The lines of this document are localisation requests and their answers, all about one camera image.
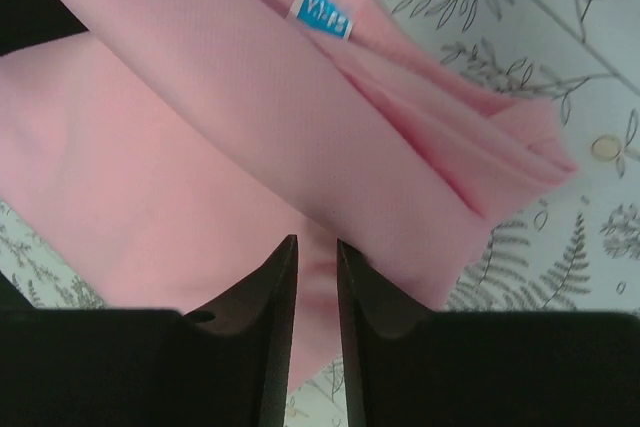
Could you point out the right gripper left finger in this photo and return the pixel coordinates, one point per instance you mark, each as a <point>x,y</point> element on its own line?
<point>225,363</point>

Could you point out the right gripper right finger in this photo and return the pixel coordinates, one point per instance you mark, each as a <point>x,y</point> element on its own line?
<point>407,365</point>

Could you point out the pink t shirt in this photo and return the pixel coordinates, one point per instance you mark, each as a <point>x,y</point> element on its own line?
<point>166,151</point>

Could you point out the floral patterned table mat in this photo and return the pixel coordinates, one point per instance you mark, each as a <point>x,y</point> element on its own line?
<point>578,247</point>

